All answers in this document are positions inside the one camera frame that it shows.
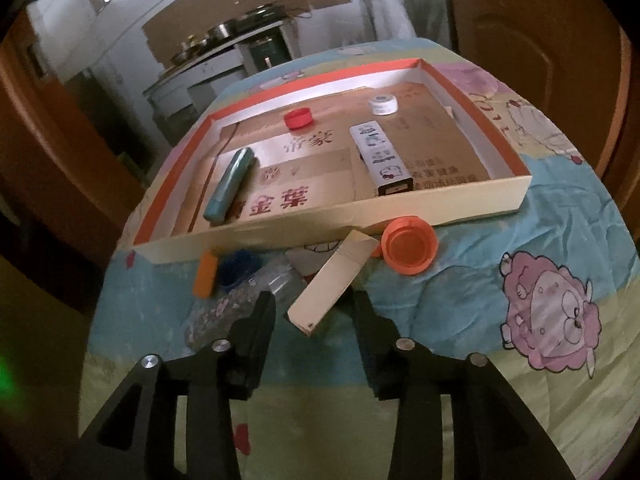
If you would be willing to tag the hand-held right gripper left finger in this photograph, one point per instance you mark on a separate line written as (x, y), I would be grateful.
(252, 355)

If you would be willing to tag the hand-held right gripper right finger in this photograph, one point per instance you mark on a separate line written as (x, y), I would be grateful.
(375, 355)

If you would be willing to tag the tan cardboard box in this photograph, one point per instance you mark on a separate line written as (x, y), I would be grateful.
(330, 282)

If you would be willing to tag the blue bottle cap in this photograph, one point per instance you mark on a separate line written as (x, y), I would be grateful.
(239, 266)

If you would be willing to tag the yellow-orange bottle cap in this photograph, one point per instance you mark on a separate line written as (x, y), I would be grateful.
(206, 274)

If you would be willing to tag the orange bottle cap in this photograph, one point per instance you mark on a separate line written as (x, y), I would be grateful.
(410, 245)

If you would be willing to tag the shallow cardboard tray orange rim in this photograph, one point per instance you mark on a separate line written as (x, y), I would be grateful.
(300, 232)

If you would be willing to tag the teal tube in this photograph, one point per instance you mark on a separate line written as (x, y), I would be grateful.
(227, 187)

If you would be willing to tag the white patterned slim box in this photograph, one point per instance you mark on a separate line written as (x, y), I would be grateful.
(380, 160)

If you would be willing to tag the red bottle cap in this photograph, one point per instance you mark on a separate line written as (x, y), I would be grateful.
(299, 119)

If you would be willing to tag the white bottle cap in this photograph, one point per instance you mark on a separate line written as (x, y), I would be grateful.
(383, 105)

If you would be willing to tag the printed cartoon sheep blanket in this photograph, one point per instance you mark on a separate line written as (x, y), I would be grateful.
(450, 320)

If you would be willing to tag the white kitchen counter cabinet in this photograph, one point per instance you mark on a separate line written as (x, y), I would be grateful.
(200, 85)

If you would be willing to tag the green air fryer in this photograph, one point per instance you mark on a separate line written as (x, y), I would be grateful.
(267, 52)

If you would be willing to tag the steel pot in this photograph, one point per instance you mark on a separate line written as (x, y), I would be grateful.
(217, 31)

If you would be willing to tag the black cooktop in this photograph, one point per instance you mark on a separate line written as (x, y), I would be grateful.
(262, 21)

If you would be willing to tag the white leaning boards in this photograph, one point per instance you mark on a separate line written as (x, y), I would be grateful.
(400, 5)

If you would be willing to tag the brown wooden door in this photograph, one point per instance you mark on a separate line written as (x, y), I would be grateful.
(540, 35)

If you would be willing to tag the brown wooden door frame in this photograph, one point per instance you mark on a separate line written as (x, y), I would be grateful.
(60, 150)

